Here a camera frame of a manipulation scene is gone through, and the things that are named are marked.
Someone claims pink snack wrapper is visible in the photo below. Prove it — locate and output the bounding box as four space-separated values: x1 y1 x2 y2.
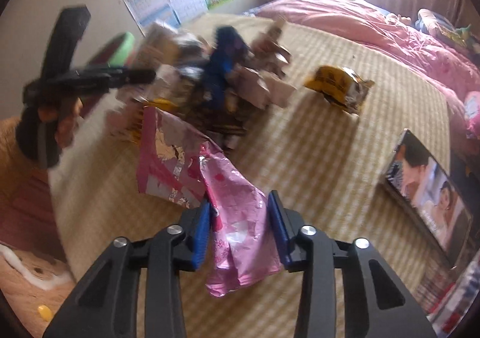
137 107 281 298

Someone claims dark blue snack bag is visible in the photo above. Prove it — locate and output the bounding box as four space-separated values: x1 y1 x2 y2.
202 25 249 109

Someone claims left hand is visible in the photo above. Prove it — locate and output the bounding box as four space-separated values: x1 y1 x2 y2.
37 95 85 150

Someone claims red bin with green rim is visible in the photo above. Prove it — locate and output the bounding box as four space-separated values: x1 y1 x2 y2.
86 32 135 67

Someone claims framed photo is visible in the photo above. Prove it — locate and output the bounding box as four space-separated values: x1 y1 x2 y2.
380 129 473 268

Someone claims yellow checkered bed mat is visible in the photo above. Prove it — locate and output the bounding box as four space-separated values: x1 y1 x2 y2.
48 12 451 338

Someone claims yellow black snack bag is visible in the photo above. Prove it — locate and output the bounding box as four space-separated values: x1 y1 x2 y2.
304 65 375 115

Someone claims pink quilt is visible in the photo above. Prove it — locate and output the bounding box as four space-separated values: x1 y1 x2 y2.
254 0 480 107

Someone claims left gripper camera mount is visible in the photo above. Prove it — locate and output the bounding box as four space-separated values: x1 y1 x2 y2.
40 5 91 81

